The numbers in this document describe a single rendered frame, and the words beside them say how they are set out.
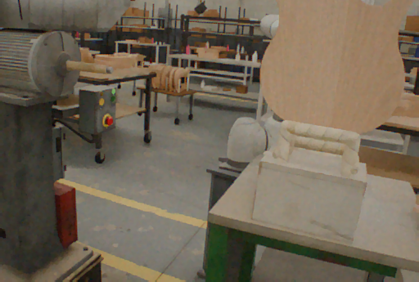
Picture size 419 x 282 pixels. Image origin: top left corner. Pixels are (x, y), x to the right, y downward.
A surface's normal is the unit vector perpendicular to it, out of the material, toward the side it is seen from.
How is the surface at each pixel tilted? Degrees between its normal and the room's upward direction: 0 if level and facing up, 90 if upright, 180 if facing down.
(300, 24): 91
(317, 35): 91
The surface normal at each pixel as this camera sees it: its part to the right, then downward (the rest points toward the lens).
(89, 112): -0.37, 0.20
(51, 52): 0.88, 0.11
